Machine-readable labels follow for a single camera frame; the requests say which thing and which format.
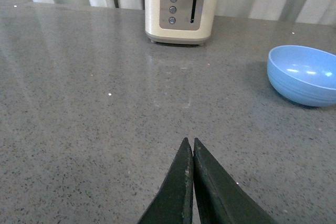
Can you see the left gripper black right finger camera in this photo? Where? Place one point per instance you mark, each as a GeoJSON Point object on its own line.
{"type": "Point", "coordinates": [219, 198]}

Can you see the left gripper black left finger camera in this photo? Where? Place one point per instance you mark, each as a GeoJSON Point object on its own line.
{"type": "Point", "coordinates": [174, 200]}

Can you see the cream toaster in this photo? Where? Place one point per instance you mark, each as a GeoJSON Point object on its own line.
{"type": "Point", "coordinates": [185, 22]}

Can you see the blue bowl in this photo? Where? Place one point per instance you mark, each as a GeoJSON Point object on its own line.
{"type": "Point", "coordinates": [302, 74]}

